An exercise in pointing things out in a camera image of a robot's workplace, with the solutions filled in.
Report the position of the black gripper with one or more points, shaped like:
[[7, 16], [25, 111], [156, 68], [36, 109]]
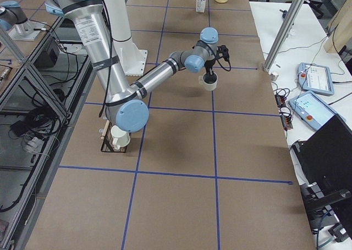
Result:
[[209, 66]]

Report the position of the white mug grey inside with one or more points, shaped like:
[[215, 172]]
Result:
[[209, 82]]

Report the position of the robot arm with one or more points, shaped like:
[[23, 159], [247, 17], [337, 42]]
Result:
[[14, 20], [104, 30]]

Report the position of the small metal cylinder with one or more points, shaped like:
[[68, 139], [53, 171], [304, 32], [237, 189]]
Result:
[[274, 76]]

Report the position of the teach pendant tablet far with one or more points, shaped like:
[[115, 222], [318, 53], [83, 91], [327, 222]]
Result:
[[316, 78]]

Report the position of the teach pendant tablet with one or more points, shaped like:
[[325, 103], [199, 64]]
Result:
[[311, 109], [316, 78]]

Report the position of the teach pendant tablet near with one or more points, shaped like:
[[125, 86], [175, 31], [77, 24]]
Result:
[[311, 109]]

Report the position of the black laptop monitor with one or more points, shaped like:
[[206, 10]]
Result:
[[325, 159]]

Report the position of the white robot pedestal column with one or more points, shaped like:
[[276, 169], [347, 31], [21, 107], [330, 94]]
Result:
[[132, 59]]

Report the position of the aluminium frame post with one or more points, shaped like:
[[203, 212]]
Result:
[[282, 33]]

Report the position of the black wire mug rack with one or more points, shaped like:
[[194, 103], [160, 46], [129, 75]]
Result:
[[107, 141]]

